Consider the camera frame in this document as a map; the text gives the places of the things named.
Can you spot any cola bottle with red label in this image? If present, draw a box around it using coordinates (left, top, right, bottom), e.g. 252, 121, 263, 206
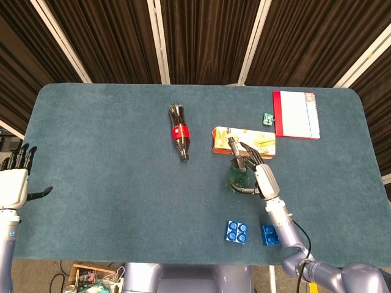
167, 103, 191, 162

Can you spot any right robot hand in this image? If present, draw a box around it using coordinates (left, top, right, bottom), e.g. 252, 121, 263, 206
228, 141, 280, 201

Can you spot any blue-green table cloth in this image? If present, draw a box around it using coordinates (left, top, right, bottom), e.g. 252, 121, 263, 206
12, 83, 391, 269

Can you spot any green spray bottle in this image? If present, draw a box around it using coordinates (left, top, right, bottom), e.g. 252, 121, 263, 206
224, 134, 258, 194

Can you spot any blue building block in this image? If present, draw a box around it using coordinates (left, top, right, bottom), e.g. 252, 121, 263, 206
225, 220, 249, 245
260, 224, 281, 246

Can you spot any cardboard box with clutter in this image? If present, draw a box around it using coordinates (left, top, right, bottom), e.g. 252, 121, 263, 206
62, 262, 125, 293

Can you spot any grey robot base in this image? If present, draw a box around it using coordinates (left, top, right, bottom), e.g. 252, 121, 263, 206
120, 262, 255, 293

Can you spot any yellow biscuit box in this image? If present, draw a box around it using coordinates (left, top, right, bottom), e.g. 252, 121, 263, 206
211, 126, 277, 161

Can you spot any red and white notebook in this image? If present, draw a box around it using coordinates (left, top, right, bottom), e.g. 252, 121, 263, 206
272, 90, 321, 140

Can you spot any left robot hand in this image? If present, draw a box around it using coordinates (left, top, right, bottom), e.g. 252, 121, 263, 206
0, 142, 54, 211

